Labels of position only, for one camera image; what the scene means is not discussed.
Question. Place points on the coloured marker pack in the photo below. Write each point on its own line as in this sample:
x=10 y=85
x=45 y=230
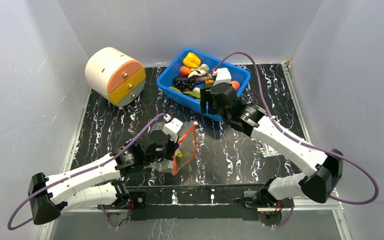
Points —
x=267 y=151

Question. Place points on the blue plastic bin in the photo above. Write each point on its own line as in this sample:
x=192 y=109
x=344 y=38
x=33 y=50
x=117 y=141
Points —
x=165 y=80

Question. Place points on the round cream drawer cabinet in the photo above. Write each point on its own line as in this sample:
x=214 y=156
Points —
x=115 y=75

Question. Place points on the dark purple toy grapes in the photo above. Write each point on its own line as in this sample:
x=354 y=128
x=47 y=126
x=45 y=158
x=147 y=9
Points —
x=184 y=84

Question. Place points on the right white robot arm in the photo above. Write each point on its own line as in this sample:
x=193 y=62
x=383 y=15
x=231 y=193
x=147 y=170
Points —
x=320 y=172

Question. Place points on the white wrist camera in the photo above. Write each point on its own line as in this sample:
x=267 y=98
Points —
x=222 y=75
x=172 y=129

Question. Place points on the green toy leaf vegetable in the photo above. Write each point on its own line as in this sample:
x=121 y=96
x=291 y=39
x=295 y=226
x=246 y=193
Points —
x=192 y=94

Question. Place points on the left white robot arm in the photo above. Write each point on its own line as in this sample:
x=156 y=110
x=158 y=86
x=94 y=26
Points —
x=51 y=196

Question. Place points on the dark green toy avocado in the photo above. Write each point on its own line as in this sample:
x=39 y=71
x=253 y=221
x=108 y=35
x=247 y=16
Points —
x=208 y=85

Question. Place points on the clear orange zip bag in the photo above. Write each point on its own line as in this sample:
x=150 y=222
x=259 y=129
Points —
x=187 y=145

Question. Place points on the yellow toy banana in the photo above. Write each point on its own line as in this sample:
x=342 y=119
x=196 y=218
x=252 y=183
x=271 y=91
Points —
x=178 y=154

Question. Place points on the toy peach right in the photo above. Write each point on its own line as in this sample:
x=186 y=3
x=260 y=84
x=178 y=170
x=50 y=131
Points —
x=236 y=85

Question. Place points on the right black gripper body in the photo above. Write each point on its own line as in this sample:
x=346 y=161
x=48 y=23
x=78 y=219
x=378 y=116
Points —
x=210 y=100

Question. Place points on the toy peach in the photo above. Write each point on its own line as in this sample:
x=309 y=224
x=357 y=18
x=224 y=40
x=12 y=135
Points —
x=236 y=85
x=184 y=71

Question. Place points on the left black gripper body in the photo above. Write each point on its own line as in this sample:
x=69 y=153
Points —
x=167 y=152

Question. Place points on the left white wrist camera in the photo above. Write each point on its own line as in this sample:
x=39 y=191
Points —
x=172 y=129

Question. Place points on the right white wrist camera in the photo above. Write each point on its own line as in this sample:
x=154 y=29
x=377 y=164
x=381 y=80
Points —
x=222 y=75

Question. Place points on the toy peach left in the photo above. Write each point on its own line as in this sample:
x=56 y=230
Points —
x=184 y=71

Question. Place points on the yellow toy bell pepper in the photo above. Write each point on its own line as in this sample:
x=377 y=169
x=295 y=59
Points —
x=192 y=61

